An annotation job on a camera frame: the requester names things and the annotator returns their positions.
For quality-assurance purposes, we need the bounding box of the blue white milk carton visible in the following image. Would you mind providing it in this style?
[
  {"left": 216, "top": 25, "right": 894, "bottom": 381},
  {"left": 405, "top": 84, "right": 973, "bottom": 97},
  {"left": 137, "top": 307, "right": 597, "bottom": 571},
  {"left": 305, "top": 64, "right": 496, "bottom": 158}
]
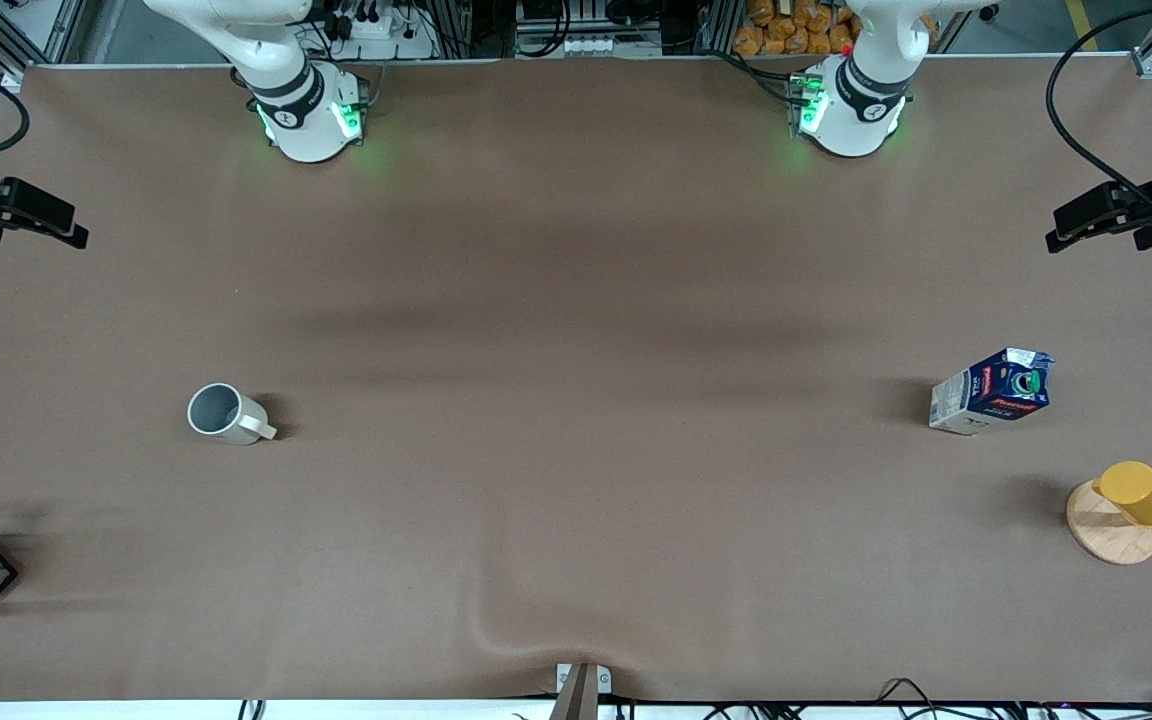
[{"left": 929, "top": 347, "right": 1055, "bottom": 437}]

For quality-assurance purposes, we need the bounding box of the white ceramic mug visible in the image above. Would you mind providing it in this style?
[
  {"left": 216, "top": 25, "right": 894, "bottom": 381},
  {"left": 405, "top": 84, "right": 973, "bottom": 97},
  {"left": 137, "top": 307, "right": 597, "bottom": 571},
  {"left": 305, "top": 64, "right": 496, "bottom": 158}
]
[{"left": 186, "top": 382, "right": 279, "bottom": 447}]

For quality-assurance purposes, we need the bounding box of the yellow plastic cup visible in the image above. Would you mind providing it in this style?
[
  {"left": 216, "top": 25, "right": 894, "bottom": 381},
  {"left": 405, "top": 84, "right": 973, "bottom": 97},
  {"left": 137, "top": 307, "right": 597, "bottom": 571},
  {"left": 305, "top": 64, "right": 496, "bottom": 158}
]
[{"left": 1093, "top": 460, "right": 1152, "bottom": 529}]

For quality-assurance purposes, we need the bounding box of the wooden cup stand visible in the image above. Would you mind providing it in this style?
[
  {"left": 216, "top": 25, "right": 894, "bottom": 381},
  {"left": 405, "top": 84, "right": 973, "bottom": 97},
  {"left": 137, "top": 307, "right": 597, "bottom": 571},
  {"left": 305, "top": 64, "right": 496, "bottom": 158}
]
[{"left": 1066, "top": 478, "right": 1152, "bottom": 566}]

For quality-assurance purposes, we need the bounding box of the orange snack pile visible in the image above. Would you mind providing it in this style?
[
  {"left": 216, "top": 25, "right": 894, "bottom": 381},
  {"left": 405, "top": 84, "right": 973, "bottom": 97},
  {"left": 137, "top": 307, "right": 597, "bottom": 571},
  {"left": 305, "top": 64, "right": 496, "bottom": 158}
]
[{"left": 733, "top": 0, "right": 937, "bottom": 57}]

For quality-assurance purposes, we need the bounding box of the white power strip with plugs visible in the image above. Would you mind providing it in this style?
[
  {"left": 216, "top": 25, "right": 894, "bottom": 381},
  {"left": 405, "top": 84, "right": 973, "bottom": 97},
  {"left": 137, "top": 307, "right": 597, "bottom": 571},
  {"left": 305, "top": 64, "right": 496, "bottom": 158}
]
[{"left": 321, "top": 0, "right": 437, "bottom": 59}]

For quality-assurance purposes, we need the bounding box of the long white power strip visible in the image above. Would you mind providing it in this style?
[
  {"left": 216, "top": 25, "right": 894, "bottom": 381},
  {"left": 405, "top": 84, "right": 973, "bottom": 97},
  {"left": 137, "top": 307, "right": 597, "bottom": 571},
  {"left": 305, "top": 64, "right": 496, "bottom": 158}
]
[{"left": 556, "top": 35, "right": 663, "bottom": 57}]

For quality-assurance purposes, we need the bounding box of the black equipment box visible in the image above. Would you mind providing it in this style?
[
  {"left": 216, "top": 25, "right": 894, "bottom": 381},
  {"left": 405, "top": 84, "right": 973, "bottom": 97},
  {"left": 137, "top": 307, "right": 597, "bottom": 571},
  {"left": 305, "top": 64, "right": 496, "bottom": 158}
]
[{"left": 516, "top": 0, "right": 667, "bottom": 35}]

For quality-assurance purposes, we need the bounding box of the brown table cover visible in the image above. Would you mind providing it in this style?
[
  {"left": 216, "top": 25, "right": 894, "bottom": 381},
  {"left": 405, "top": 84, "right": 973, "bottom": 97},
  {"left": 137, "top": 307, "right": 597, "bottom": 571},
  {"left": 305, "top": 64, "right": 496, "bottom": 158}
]
[{"left": 0, "top": 55, "right": 1152, "bottom": 703}]

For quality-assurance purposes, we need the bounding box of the long black floor cable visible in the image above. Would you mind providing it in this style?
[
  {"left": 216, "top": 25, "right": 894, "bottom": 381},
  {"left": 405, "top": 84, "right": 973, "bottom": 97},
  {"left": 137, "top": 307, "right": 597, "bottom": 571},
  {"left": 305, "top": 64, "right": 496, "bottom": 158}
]
[{"left": 616, "top": 694, "right": 1152, "bottom": 720}]

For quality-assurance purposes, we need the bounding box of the black looped floor cable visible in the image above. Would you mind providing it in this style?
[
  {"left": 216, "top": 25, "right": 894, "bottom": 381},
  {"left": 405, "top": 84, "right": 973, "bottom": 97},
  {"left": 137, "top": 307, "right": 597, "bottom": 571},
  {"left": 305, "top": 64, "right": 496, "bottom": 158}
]
[{"left": 876, "top": 677, "right": 949, "bottom": 713}]

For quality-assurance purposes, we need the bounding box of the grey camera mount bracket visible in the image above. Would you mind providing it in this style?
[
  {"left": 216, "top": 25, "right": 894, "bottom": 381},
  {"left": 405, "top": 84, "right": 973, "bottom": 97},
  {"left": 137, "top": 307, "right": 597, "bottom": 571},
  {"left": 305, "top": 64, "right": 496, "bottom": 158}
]
[{"left": 549, "top": 662, "right": 613, "bottom": 720}]

